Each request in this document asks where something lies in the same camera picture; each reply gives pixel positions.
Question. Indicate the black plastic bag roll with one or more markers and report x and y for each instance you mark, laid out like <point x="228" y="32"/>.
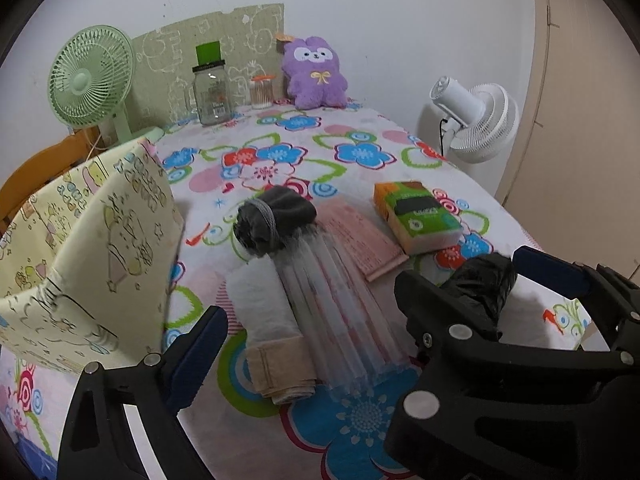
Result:
<point x="480" y="285"/>

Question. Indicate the glass jar with black lid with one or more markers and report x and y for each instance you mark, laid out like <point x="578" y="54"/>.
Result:
<point x="215" y="95"/>

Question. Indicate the wooden chair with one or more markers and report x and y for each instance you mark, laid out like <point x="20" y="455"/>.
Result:
<point x="45" y="160"/>

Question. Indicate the green box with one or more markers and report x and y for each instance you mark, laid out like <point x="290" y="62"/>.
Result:
<point x="208" y="52"/>

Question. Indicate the white cloth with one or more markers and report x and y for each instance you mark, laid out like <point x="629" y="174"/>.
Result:
<point x="260" y="305"/>

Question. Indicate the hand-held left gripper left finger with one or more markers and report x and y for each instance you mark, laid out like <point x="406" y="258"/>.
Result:
<point x="197" y="355"/>

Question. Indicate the beige door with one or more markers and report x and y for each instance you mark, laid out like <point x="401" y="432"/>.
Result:
<point x="575" y="110"/>

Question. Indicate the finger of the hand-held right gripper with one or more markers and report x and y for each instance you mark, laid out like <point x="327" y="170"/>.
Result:
<point x="550" y="267"/>
<point x="435" y="317"/>

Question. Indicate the pink paper packet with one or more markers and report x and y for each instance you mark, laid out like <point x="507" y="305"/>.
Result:
<point x="360" y="240"/>

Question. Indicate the purple plush rabbit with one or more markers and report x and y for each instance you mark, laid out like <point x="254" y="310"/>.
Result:
<point x="312" y="75"/>

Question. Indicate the green printed board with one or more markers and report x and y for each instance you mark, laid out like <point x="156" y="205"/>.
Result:
<point x="165" y="60"/>

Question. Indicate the clear plastic pack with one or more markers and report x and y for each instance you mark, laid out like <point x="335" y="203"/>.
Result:
<point x="330" y="310"/>

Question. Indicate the cotton swab container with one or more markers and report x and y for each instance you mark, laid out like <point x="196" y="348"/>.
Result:
<point x="261" y="92"/>

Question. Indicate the white clip fan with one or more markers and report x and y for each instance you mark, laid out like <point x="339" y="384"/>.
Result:
<point x="480" y="120"/>

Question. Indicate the floral tablecloth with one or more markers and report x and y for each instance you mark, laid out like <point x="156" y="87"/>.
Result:
<point x="350" y="170"/>

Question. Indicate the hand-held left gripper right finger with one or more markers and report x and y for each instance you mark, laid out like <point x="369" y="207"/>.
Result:
<point x="450" y="410"/>

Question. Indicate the yellow printed gift bag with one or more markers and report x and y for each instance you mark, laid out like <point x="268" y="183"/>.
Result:
<point x="75" y="260"/>

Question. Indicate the orange green tissue pack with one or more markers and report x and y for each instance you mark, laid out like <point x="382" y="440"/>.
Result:
<point x="415" y="210"/>

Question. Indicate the green desk fan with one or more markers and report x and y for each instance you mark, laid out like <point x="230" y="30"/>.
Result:
<point x="90" y="77"/>

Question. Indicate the beige band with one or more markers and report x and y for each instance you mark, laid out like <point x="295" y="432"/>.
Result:
<point x="280" y="370"/>

